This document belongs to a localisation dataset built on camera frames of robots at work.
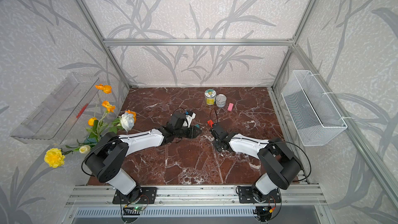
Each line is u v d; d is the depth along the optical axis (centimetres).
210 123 101
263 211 77
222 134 71
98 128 68
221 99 106
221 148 65
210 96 105
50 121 65
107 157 45
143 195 72
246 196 73
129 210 72
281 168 44
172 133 70
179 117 70
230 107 108
